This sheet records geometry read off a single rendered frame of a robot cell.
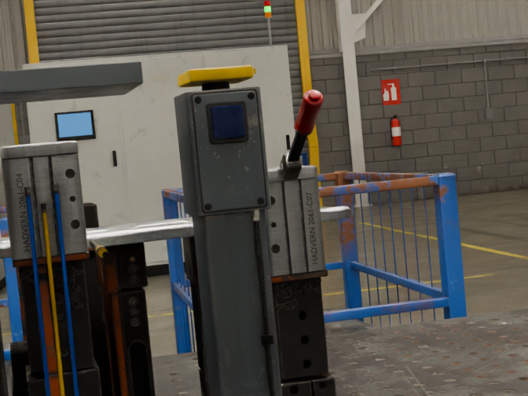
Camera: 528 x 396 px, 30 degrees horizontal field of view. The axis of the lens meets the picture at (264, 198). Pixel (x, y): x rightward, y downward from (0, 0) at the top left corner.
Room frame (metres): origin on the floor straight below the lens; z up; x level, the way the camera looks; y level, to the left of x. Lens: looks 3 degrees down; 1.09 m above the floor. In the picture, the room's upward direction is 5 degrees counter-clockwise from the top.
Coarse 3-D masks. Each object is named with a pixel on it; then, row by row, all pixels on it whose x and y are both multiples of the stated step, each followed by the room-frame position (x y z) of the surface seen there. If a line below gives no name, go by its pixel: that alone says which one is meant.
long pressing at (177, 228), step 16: (336, 208) 1.20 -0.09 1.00; (128, 224) 1.29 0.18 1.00; (144, 224) 1.27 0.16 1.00; (160, 224) 1.25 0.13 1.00; (176, 224) 1.16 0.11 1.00; (192, 224) 1.16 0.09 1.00; (0, 240) 1.21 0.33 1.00; (96, 240) 1.12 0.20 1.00; (112, 240) 1.13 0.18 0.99; (128, 240) 1.13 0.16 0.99; (144, 240) 1.14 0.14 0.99; (0, 256) 1.10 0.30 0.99
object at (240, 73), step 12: (192, 72) 0.88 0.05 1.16; (204, 72) 0.88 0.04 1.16; (216, 72) 0.89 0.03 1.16; (228, 72) 0.89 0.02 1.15; (240, 72) 0.89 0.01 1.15; (252, 72) 0.90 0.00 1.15; (180, 84) 0.93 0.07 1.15; (192, 84) 0.91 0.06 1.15; (204, 84) 0.91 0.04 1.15; (216, 84) 0.90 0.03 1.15; (228, 84) 0.91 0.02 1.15
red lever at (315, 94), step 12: (312, 96) 0.95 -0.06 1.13; (300, 108) 0.97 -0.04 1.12; (312, 108) 0.96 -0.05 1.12; (300, 120) 0.98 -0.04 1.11; (312, 120) 0.98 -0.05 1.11; (300, 132) 0.99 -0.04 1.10; (300, 144) 1.02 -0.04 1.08; (288, 156) 1.04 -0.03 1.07; (288, 168) 1.04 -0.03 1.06; (300, 168) 1.05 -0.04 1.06
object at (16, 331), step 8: (0, 208) 3.97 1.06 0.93; (0, 224) 2.84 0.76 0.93; (8, 232) 2.84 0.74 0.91; (8, 264) 2.84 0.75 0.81; (8, 272) 2.84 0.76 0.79; (8, 280) 2.84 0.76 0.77; (16, 280) 2.84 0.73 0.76; (8, 288) 2.84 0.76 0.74; (16, 288) 2.84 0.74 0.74; (8, 296) 2.84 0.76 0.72; (16, 296) 2.84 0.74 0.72; (0, 304) 3.96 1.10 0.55; (8, 304) 3.96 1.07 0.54; (16, 304) 2.84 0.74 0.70; (16, 312) 2.84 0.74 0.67; (16, 320) 2.84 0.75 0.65; (16, 328) 2.84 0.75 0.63; (16, 336) 2.84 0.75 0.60; (8, 344) 3.60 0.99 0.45; (8, 352) 2.84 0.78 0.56; (8, 360) 2.84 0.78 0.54; (8, 368) 3.22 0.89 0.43
